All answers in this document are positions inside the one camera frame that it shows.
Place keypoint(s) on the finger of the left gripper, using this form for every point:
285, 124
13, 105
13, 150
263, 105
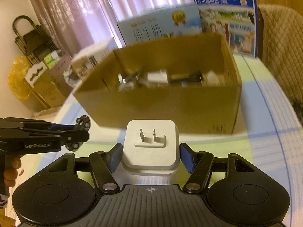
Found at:
73, 138

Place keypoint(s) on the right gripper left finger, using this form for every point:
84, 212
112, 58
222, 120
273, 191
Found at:
103, 165

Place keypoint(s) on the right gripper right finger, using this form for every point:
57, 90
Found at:
199, 165

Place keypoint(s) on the white power adapter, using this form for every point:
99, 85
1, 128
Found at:
151, 148

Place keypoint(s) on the silver foil pouch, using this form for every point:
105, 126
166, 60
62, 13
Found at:
129, 82

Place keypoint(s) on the black rectangular product box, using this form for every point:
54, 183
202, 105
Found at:
186, 78

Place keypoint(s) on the cotton swabs bag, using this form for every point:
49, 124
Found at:
213, 79

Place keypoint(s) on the black toy car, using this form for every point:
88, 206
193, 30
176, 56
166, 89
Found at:
82, 123

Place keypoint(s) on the white pads clear pack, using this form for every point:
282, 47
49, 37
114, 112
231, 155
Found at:
159, 77

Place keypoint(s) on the person left hand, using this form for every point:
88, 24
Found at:
10, 173

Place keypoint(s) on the brown paper bag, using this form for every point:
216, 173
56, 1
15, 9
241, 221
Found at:
45, 85

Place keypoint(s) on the yellow plastic bag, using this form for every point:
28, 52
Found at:
17, 73

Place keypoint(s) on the white beige appliance box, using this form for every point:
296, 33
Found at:
88, 58

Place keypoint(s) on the brown cardboard box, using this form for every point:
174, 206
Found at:
194, 108

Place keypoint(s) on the green tissue stack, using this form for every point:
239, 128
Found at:
52, 58

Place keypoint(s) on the black folding cart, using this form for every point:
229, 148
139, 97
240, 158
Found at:
36, 44

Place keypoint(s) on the pink curtain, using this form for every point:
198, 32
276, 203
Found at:
75, 24

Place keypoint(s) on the light blue milk carton box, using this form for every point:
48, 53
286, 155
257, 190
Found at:
163, 22

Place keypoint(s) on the dark blue milk carton box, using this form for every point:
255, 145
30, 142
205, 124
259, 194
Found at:
236, 20

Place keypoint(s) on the quilted beige chair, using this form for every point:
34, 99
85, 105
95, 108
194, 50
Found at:
282, 48

